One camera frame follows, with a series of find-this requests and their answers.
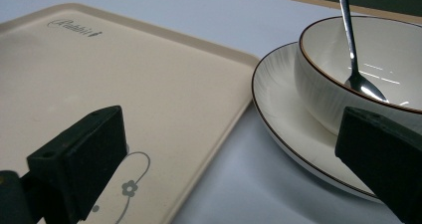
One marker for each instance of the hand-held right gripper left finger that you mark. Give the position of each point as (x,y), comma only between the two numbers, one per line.
(76,171)

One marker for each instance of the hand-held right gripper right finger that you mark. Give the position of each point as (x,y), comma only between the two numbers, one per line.
(381,147)

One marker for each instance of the white brown-rimmed bowl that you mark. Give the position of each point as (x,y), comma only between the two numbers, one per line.
(381,58)

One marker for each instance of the metal spoon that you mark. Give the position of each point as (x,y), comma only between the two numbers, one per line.
(351,51)

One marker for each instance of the beige plastic tray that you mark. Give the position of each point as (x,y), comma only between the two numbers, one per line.
(132,91)

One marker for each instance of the white brown-rimmed plate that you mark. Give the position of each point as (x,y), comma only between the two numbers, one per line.
(285,108)

